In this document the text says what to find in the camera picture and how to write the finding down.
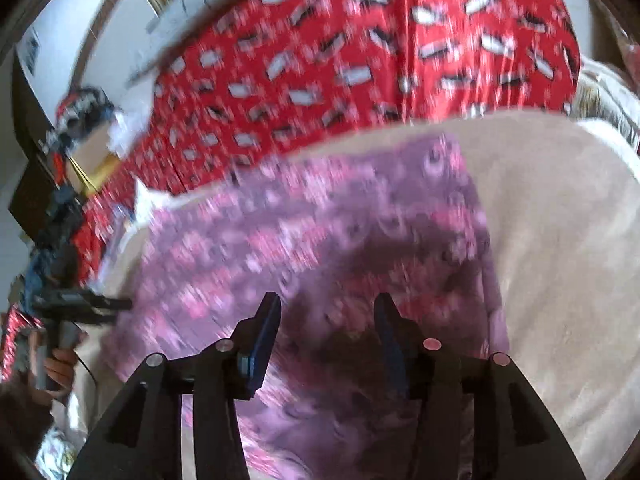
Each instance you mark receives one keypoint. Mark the white patterned cloth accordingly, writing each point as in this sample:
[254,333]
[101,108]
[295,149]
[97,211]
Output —
[610,100]

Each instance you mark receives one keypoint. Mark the white cartoon-print cloth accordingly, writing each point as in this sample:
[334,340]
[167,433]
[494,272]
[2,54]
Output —
[60,455]

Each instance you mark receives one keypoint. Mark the purple floral garment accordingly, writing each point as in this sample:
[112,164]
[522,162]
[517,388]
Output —
[300,220]

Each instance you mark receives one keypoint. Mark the pile of mixed clothes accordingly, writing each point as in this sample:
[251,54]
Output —
[80,105]

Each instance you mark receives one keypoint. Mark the red printed blanket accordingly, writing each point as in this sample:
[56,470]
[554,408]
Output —
[325,60]

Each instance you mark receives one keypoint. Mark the person's left forearm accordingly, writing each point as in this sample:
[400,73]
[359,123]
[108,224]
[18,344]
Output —
[22,422]

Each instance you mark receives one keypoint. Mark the dark wooden cabinet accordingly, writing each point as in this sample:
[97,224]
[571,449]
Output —
[30,160]

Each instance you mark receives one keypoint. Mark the beige plush blanket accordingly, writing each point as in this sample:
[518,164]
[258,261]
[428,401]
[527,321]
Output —
[550,260]

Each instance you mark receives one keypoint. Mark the white paper sheet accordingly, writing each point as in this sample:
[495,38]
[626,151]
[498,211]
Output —
[150,202]

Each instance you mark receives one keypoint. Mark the cardboard box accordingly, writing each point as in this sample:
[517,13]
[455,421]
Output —
[92,155]

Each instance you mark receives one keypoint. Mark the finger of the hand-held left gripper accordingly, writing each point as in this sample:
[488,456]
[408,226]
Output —
[116,303]

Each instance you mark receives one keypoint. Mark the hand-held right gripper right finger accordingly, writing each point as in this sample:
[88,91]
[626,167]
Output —
[392,346]

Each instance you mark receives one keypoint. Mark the person's left hand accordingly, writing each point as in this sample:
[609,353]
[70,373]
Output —
[62,370]

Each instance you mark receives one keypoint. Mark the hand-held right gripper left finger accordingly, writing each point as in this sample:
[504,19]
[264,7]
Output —
[260,341]

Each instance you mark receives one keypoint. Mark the white plastic bag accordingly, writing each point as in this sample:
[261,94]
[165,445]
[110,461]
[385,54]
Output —
[127,127]

